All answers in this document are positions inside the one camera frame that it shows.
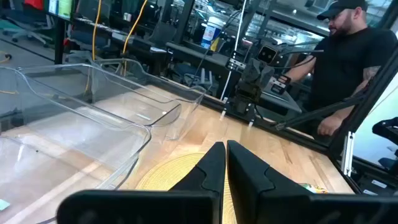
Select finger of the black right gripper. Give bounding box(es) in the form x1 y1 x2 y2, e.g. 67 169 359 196
257 62 275 93
241 58 259 91

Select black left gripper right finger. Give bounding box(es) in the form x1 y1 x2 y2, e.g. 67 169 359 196
226 139 313 224

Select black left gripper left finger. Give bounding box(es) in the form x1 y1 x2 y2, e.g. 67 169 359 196
169 141 226 224

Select yellow woven round placemat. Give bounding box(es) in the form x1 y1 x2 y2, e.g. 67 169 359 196
135 152 239 224

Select white canister blue label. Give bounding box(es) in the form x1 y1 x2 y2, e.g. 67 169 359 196
200 16 224 50

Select clear plastic bin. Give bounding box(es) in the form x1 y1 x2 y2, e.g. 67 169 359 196
0 65 152 224
92 57 208 141
17 63 183 128

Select black boom pole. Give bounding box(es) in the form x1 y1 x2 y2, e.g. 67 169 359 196
274 93 366 131

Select person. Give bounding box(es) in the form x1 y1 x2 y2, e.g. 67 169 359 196
281 0 398 147

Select long black workbench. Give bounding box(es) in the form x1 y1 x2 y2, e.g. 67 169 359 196
54 15 237 94

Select person's black cap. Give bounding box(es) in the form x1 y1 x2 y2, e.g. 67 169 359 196
316 0 369 21

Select black office chair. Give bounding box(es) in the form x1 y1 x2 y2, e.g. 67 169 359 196
371 116 398 175

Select lit computer monitor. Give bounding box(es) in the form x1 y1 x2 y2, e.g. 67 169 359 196
46 0 75 21

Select red cloth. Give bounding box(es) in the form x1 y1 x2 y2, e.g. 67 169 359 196
24 0 44 11

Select grey office chair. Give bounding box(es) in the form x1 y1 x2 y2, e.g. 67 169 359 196
0 12 55 47

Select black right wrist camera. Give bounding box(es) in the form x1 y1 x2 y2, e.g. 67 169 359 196
256 45 279 65

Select white corner bracket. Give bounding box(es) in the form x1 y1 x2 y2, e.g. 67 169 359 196
340 130 355 177

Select yellow hanging cable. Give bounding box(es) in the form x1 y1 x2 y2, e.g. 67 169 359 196
91 0 103 62
122 0 149 75

